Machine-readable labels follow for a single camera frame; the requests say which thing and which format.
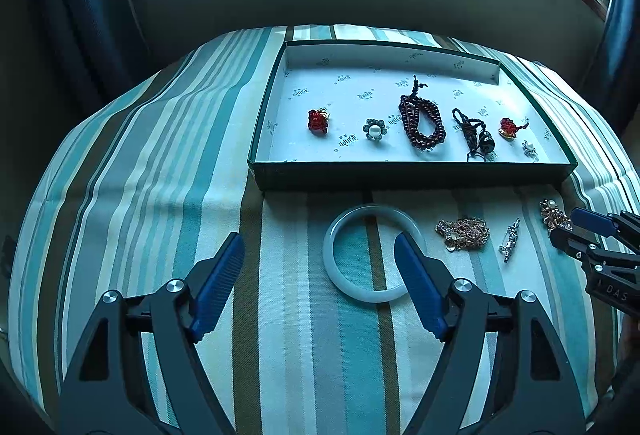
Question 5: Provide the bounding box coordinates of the gold pearl flower brooch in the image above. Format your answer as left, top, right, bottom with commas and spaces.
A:
540, 199, 573, 233

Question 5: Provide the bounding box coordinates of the silver rhinestone bar brooch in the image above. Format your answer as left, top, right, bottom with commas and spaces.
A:
498, 218, 521, 263

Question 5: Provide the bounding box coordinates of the gold chain necklace pile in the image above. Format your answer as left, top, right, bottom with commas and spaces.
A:
434, 215, 492, 252

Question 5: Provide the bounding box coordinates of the pale jade bangle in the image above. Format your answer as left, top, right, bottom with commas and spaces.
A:
322, 204, 426, 304

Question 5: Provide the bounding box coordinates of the red knot gold charm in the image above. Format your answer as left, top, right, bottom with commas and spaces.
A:
498, 117, 529, 140

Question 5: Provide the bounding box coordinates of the black cord bead pendant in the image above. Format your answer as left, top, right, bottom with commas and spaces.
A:
452, 108, 495, 161

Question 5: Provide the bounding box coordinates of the silver pearl flower brooch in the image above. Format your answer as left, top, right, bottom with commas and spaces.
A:
362, 118, 387, 142

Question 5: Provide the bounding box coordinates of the dark red bead bracelet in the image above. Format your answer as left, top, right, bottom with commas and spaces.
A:
398, 74, 447, 152

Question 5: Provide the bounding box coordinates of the shallow green jewelry tray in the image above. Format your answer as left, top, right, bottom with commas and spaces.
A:
248, 40, 577, 192

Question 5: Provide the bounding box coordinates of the striped teal tablecloth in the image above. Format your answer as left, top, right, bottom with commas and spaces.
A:
9, 25, 639, 434

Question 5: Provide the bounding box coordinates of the dark blue right curtain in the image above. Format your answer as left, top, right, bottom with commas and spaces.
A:
582, 0, 639, 135

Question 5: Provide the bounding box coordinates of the dark blue curtain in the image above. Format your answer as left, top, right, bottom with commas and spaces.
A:
582, 0, 639, 135
26, 0, 153, 118

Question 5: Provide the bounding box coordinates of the dark blue left curtain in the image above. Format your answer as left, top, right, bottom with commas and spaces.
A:
26, 0, 153, 118

